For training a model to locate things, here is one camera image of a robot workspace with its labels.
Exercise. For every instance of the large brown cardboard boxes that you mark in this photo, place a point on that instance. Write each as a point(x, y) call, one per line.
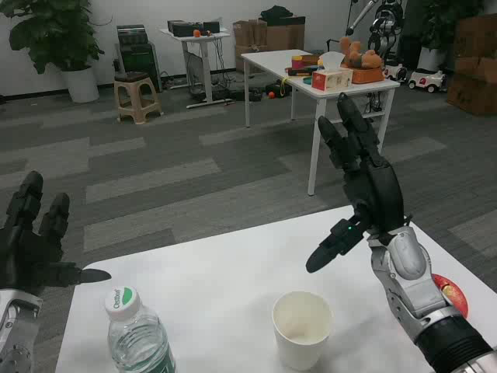
point(475, 66)

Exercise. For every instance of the teal round plate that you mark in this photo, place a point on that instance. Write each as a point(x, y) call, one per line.
point(307, 81)

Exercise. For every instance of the black equipment box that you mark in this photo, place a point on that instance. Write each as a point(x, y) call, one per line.
point(184, 28)

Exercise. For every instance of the black bag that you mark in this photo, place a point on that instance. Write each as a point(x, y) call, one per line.
point(276, 13)

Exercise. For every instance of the white round plant pot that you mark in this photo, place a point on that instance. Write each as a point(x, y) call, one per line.
point(431, 58)

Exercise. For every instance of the white paper cup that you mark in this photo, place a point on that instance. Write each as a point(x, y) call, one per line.
point(303, 334)

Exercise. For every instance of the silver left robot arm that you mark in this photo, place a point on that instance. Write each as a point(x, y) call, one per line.
point(15, 330)

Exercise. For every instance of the brown cardboard boxes stack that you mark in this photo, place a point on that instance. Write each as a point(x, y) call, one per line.
point(279, 37)

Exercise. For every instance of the red and white tissue box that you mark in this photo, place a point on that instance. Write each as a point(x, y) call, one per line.
point(330, 79)

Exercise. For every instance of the large green potted plant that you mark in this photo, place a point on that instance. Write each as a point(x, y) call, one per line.
point(50, 31)

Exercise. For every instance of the white toy car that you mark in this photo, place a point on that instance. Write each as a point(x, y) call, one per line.
point(394, 72)
point(425, 79)

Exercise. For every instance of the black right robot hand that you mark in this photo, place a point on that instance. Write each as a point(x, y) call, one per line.
point(382, 194)

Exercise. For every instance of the red and yellow container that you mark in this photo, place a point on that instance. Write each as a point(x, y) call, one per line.
point(298, 63)

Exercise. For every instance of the red apple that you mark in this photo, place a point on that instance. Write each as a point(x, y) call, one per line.
point(456, 295)

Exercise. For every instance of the white standing desk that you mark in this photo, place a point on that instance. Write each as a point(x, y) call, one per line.
point(206, 70)

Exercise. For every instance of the clear plastic water bottle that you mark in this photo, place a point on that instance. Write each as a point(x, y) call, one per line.
point(136, 342)

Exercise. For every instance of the brown plush toy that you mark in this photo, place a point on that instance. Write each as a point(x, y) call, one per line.
point(365, 58)

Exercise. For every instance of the beige plastic stool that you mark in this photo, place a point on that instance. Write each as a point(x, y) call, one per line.
point(136, 103)

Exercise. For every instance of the dark green plant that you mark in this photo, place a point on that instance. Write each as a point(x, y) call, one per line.
point(446, 19)

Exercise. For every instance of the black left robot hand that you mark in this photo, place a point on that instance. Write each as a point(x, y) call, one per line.
point(23, 252)

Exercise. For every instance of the white table with legs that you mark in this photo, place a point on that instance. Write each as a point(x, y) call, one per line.
point(272, 62)

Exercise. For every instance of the green and black cases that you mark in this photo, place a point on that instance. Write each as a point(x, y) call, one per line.
point(137, 54)

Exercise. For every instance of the silver background humanoid robot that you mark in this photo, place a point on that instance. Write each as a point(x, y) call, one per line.
point(382, 27)

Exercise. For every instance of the small black box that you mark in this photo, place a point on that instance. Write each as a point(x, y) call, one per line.
point(210, 27)

